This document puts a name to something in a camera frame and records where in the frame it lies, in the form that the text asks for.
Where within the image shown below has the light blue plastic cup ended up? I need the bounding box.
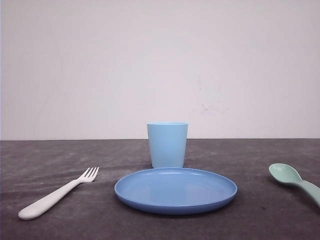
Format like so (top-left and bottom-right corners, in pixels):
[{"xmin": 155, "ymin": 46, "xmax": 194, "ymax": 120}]
[{"xmin": 147, "ymin": 122, "xmax": 188, "ymax": 168}]

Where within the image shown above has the mint green plastic spoon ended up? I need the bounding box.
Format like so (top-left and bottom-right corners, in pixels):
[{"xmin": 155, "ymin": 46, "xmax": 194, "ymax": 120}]
[{"xmin": 268, "ymin": 163, "xmax": 320, "ymax": 207}]

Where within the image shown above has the white plastic fork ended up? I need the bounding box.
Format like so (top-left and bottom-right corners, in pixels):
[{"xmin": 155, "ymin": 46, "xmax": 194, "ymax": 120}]
[{"xmin": 18, "ymin": 167, "xmax": 99, "ymax": 220}]

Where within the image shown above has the blue plastic plate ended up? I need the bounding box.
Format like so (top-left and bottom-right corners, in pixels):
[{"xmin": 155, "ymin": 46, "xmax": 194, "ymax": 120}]
[{"xmin": 114, "ymin": 167, "xmax": 238, "ymax": 215}]

